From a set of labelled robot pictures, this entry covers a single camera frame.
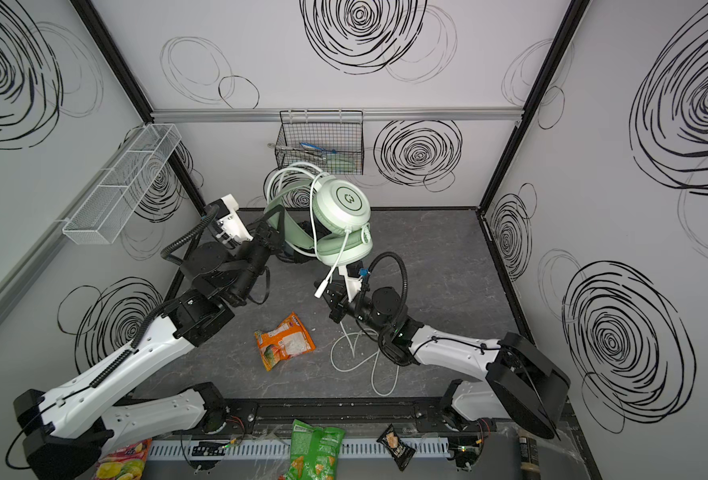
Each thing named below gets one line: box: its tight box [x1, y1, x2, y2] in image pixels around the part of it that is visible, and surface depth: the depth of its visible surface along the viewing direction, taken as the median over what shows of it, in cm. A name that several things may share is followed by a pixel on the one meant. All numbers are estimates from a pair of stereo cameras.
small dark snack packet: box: [376, 423, 416, 472], surface depth 70 cm
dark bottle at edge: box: [518, 433, 541, 480], surface depth 68 cm
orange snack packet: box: [254, 312, 316, 371], surface depth 84 cm
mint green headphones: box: [265, 172, 373, 298], surface depth 50 cm
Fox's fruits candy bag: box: [92, 438, 152, 480], surface depth 66 cm
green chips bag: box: [284, 419, 346, 480], surface depth 68 cm
